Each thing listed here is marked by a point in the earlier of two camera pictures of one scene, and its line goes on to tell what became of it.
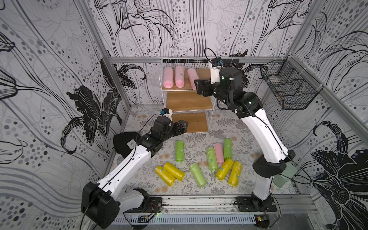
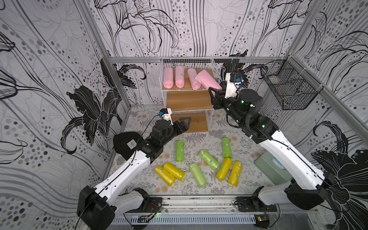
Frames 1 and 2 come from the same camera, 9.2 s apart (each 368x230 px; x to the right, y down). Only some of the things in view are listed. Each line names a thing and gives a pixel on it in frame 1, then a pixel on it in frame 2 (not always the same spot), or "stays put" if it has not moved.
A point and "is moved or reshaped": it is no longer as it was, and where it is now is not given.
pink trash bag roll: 179,76 stays put
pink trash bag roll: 219,152 is moved or reshaped
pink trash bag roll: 192,75 stays put
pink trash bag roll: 168,77 stays put
